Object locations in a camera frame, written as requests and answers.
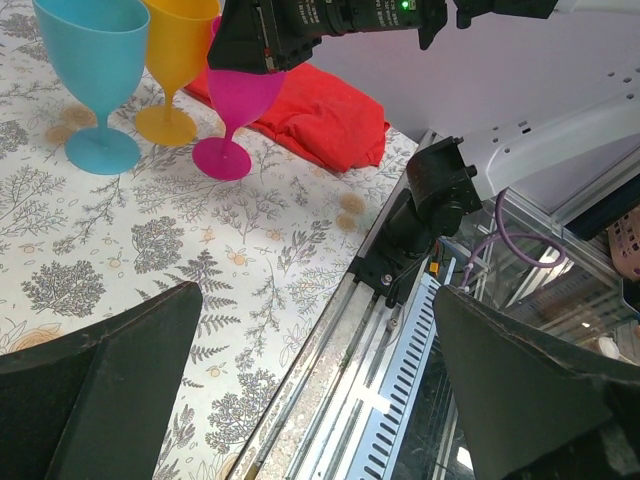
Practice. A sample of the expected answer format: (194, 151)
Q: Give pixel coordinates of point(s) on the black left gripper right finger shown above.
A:
(531, 405)

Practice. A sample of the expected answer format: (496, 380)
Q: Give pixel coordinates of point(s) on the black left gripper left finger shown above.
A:
(95, 403)

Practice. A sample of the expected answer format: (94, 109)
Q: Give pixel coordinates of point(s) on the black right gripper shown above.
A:
(287, 31)

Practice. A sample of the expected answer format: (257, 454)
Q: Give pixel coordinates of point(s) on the magenta wine glass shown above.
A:
(239, 99)

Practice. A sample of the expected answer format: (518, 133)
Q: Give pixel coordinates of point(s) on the orange wine glass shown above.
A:
(178, 42)

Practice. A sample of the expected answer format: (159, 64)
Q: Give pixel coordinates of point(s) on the blue wine glass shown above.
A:
(98, 50)

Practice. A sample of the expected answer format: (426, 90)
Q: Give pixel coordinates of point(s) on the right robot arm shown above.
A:
(454, 176)

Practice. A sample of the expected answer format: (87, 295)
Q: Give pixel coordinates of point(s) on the red folded cloth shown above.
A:
(326, 121)

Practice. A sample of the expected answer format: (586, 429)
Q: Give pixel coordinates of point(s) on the pink plastic crate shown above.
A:
(623, 238)

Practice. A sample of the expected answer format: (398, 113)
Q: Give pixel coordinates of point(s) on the floral tablecloth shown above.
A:
(268, 251)

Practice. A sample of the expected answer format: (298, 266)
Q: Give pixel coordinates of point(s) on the aluminium mounting rail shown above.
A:
(314, 423)

